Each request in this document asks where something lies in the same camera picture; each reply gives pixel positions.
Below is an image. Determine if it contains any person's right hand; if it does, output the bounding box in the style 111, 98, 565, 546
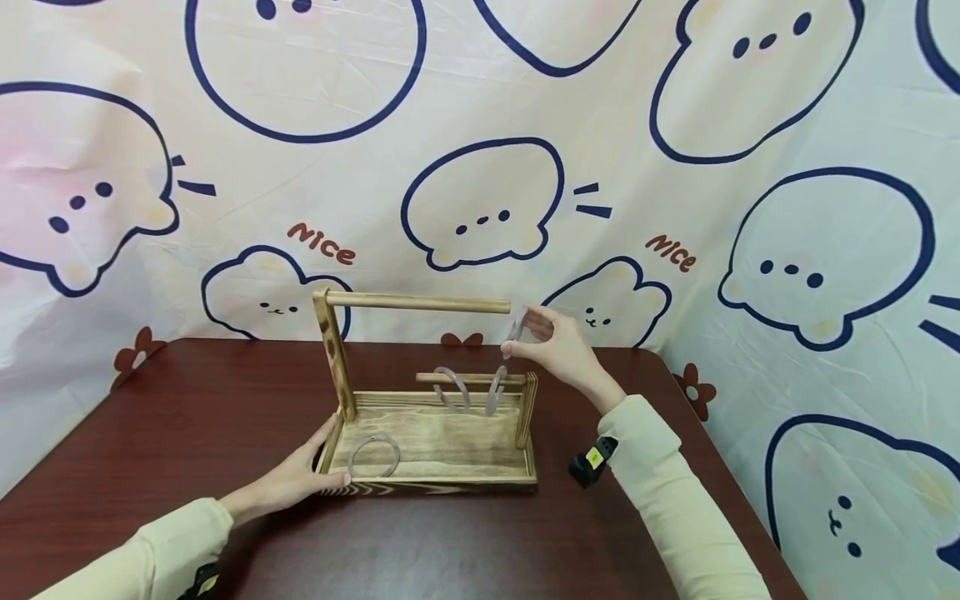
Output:
500, 304, 628, 416

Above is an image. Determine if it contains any person's left hand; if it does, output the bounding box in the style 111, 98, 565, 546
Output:
220, 413, 353, 526

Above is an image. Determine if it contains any clear bangle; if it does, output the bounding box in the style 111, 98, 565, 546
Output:
432, 365, 473, 414
483, 365, 510, 418
503, 307, 531, 361
346, 432, 403, 480

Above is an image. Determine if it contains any wooden bangle stand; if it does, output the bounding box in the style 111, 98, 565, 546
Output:
312, 287, 540, 498

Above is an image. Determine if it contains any person's left forearm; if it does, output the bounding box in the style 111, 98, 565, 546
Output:
30, 497, 236, 600

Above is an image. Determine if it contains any person's right forearm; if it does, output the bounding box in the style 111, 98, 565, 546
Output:
598, 394, 773, 600

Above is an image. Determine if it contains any black wrist band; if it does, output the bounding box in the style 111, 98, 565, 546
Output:
567, 435, 621, 490
177, 562, 223, 600

